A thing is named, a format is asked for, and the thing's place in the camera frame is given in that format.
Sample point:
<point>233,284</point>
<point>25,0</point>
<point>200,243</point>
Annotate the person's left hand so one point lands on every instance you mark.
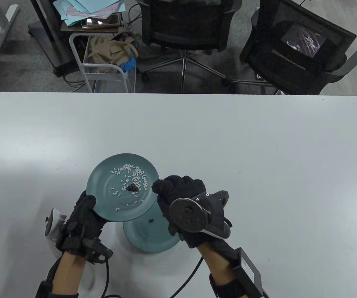
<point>80,218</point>

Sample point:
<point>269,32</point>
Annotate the person's right forearm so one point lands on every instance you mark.
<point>215,264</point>

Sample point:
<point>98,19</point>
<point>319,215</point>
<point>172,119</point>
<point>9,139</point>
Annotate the person's right hand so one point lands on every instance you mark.
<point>181,189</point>

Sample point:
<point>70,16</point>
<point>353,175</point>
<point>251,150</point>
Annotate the black left wrist module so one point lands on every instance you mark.
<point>97,250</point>

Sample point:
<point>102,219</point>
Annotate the beige cloth bag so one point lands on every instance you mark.
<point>110,51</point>

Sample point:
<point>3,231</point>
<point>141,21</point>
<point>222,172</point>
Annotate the grey left hand tracker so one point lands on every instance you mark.
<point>56,222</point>

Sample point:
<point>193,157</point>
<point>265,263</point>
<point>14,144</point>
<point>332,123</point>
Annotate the group of coffee beans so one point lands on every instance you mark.
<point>132,187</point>

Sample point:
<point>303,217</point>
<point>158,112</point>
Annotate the black right forearm sensor box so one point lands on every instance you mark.
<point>248,270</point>

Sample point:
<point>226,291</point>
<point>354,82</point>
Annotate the teal plate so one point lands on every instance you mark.
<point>147,236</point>
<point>104,186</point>

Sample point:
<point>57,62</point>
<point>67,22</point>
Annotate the person's left forearm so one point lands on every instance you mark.
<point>68,274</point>

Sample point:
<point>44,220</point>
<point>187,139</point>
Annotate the brown side table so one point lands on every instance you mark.
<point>73,28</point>

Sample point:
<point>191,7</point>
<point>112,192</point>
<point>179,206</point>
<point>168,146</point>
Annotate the white desk leg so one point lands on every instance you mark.
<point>4,28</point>

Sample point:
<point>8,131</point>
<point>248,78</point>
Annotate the phone with shiny screen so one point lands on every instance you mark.
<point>99,21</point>

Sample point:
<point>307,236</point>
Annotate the stack of light blue papers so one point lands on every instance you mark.
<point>82,6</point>

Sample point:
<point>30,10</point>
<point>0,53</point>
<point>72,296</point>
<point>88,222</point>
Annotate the black mesh office chair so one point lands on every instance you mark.
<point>184,24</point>

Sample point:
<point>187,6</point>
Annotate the black chair with grey armrest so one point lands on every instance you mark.
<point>268,62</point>

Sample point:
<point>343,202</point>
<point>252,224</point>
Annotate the grey right hand tracker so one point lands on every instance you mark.
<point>186,215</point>

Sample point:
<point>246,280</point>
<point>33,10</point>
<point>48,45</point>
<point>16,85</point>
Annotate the blue gloves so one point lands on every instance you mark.
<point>128,64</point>

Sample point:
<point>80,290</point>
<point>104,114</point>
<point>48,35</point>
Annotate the scattered white rice grains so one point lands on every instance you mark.
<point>125,168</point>

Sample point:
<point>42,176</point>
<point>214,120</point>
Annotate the grey hand tracker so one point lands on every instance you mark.
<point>186,215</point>
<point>56,222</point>

